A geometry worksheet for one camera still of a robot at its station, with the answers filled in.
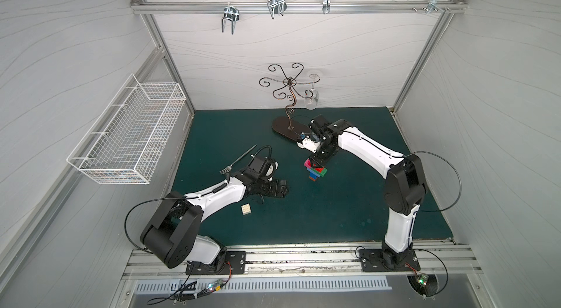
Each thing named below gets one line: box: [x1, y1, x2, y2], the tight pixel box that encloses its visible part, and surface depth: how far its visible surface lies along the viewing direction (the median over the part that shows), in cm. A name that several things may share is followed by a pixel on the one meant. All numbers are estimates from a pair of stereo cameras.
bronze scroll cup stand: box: [258, 62, 321, 142], surface depth 92 cm
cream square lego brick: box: [241, 202, 252, 216], surface depth 86 cm
